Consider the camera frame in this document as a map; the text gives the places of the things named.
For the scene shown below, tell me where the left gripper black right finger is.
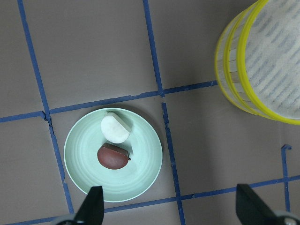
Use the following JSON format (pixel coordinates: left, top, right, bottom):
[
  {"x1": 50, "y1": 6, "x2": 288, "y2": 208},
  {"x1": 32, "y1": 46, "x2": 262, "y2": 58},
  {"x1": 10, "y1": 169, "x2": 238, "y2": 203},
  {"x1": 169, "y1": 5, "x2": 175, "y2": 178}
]
[{"x1": 235, "y1": 184, "x2": 289, "y2": 225}]

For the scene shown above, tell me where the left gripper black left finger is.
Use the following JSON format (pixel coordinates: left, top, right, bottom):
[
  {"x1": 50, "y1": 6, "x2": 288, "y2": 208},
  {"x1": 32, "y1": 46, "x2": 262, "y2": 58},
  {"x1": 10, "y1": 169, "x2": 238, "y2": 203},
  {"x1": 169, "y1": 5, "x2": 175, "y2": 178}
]
[{"x1": 74, "y1": 186, "x2": 104, "y2": 225}]

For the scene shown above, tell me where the brown bun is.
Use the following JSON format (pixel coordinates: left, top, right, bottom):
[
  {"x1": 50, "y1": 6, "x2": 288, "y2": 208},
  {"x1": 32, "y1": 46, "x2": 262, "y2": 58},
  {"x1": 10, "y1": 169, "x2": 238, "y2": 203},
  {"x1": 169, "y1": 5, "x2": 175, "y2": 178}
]
[{"x1": 97, "y1": 142, "x2": 131, "y2": 170}]

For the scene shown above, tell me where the mint green plate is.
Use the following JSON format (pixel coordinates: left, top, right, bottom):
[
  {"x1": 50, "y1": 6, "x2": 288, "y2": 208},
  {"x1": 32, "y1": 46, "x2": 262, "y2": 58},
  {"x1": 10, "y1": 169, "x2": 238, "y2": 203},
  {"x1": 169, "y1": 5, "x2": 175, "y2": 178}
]
[{"x1": 64, "y1": 108, "x2": 163, "y2": 203}]

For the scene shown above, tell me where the white bun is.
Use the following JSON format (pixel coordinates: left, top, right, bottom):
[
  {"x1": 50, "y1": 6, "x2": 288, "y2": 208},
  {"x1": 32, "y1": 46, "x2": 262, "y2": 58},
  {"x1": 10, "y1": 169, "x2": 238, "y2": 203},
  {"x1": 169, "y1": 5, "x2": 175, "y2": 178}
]
[{"x1": 100, "y1": 112, "x2": 131, "y2": 143}]

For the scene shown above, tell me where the yellow top steamer layer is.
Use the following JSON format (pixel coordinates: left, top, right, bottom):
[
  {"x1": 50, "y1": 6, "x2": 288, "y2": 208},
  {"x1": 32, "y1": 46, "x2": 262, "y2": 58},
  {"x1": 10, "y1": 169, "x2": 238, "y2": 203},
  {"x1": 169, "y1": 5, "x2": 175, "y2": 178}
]
[{"x1": 236, "y1": 0, "x2": 300, "y2": 125}]

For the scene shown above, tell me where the yellow steamer layer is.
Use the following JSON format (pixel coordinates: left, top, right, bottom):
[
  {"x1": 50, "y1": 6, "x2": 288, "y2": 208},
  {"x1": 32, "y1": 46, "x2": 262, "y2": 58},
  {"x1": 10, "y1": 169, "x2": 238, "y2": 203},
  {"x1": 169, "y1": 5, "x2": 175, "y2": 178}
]
[
  {"x1": 214, "y1": 3, "x2": 267, "y2": 118},
  {"x1": 236, "y1": 0, "x2": 300, "y2": 125}
]

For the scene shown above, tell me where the yellow bottom steamer layer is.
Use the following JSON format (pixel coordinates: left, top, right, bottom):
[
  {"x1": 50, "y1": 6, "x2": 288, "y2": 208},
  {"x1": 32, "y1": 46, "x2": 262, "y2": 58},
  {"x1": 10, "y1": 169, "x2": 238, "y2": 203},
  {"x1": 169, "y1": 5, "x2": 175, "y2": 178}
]
[{"x1": 214, "y1": 3, "x2": 267, "y2": 118}]

